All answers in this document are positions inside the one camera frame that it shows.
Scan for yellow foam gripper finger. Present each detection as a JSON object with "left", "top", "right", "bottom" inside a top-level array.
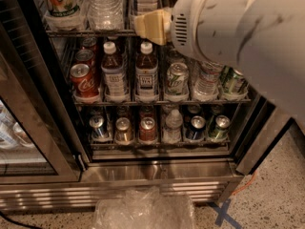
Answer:
[{"left": 133, "top": 8, "right": 172, "bottom": 46}]

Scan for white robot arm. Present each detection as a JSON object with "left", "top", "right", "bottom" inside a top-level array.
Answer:
[{"left": 133, "top": 0, "right": 305, "bottom": 123}]

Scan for rear 7up can middle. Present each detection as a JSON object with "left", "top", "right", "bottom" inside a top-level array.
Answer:
[{"left": 166, "top": 50, "right": 185, "bottom": 64}]

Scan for water bottle top shelf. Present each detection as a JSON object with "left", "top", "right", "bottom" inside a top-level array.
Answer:
[{"left": 88, "top": 0, "right": 124, "bottom": 31}]

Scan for water bottle shelf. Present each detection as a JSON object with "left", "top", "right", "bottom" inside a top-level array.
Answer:
[
  {"left": 194, "top": 61, "right": 224, "bottom": 95},
  {"left": 88, "top": 0, "right": 124, "bottom": 31},
  {"left": 163, "top": 109, "right": 183, "bottom": 144}
]

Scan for front 7up can middle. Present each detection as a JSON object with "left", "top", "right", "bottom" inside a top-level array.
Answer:
[{"left": 166, "top": 62, "right": 189, "bottom": 95}]

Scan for coca-cola can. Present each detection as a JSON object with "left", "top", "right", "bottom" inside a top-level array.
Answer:
[
  {"left": 82, "top": 37, "right": 98, "bottom": 52},
  {"left": 75, "top": 49, "right": 95, "bottom": 68},
  {"left": 70, "top": 63, "right": 98, "bottom": 97}
]

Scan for water bottle middle shelf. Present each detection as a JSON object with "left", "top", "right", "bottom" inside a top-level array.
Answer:
[{"left": 194, "top": 61, "right": 224, "bottom": 95}]

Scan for front coca-cola can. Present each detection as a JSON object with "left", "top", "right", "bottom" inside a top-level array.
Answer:
[{"left": 70, "top": 63, "right": 98, "bottom": 97}]

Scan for front green can middle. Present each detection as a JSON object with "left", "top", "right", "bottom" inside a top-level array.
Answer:
[{"left": 222, "top": 68, "right": 247, "bottom": 94}]

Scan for green can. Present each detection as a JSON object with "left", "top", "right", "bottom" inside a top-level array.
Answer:
[
  {"left": 208, "top": 115, "right": 231, "bottom": 140},
  {"left": 222, "top": 68, "right": 247, "bottom": 94}
]

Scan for stainless steel fridge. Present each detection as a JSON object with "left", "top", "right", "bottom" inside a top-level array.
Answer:
[{"left": 0, "top": 0, "right": 292, "bottom": 213}]

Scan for water bottle bottom shelf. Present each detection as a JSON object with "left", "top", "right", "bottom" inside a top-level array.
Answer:
[{"left": 163, "top": 109, "right": 183, "bottom": 144}]

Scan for red can bottom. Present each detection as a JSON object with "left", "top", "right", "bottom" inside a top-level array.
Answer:
[{"left": 139, "top": 117, "right": 156, "bottom": 141}]

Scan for blue can bottom left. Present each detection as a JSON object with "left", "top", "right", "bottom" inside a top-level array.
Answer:
[{"left": 90, "top": 115, "right": 109, "bottom": 138}]

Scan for pepsi can bottom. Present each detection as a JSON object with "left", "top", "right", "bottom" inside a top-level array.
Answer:
[{"left": 186, "top": 115, "right": 206, "bottom": 140}]

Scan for gold can bottom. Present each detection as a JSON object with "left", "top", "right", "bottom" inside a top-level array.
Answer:
[{"left": 115, "top": 117, "right": 132, "bottom": 142}]

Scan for green can bottom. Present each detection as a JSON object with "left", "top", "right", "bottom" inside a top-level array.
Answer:
[{"left": 208, "top": 115, "right": 231, "bottom": 140}]

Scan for fridge glass door left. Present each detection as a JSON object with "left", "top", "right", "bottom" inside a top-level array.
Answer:
[{"left": 0, "top": 31, "right": 80, "bottom": 185}]

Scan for right tea bottle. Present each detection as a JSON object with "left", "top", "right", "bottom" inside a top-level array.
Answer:
[{"left": 135, "top": 42, "right": 158, "bottom": 96}]

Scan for left tea bottle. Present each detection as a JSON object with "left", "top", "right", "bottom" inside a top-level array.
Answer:
[{"left": 101, "top": 41, "right": 127, "bottom": 96}]

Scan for clear plastic bag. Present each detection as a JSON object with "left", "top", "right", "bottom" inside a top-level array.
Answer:
[{"left": 91, "top": 187, "right": 197, "bottom": 229}]

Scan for blue tape cross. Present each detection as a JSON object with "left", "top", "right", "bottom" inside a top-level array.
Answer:
[{"left": 208, "top": 198, "right": 242, "bottom": 229}]

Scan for orange cable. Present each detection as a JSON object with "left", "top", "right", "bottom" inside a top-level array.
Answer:
[{"left": 231, "top": 170, "right": 259, "bottom": 197}]

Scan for black cable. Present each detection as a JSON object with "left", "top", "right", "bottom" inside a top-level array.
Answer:
[{"left": 0, "top": 211, "right": 44, "bottom": 229}]

